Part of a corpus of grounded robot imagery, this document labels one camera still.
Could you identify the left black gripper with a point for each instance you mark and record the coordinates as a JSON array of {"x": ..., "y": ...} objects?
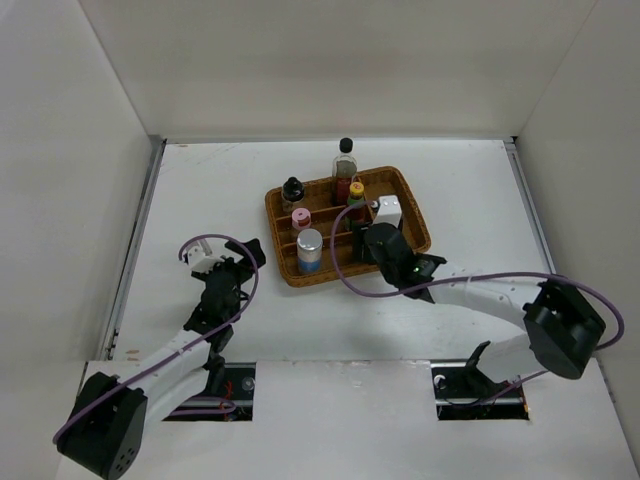
[{"x": 241, "y": 267}]

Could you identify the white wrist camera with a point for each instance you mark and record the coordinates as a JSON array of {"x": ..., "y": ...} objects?
[
  {"x": 389, "y": 211},
  {"x": 196, "y": 263}
]

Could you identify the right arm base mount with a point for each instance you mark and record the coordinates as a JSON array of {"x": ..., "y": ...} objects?
[{"x": 463, "y": 393}]

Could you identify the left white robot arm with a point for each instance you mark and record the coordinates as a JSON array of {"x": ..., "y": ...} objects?
[{"x": 111, "y": 414}]

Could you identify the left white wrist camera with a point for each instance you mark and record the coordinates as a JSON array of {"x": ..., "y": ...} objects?
[{"x": 196, "y": 263}]

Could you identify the yellow-cap red sauce bottle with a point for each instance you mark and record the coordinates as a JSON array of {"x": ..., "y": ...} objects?
[{"x": 357, "y": 215}]

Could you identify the brown wicker divided basket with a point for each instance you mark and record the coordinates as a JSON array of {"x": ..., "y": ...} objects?
[{"x": 380, "y": 181}]

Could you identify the silver-lid blue-label jar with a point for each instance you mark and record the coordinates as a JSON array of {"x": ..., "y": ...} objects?
[{"x": 309, "y": 245}]

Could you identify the black-cap spice bottle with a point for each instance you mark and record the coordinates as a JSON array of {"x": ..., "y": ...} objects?
[{"x": 292, "y": 194}]

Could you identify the pink-cap spice bottle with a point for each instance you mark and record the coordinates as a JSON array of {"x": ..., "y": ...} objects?
[{"x": 300, "y": 220}]

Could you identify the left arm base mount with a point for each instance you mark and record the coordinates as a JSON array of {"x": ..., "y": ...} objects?
[{"x": 227, "y": 397}]

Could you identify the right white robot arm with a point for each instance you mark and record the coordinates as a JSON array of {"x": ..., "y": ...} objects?
[{"x": 560, "y": 330}]

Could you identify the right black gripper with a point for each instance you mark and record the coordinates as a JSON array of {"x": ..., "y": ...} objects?
[{"x": 358, "y": 241}]

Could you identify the tall clear black-cap bottle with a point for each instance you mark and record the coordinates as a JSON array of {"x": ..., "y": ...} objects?
[{"x": 343, "y": 172}]

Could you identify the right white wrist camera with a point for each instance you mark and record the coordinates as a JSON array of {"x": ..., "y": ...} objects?
[{"x": 389, "y": 211}]

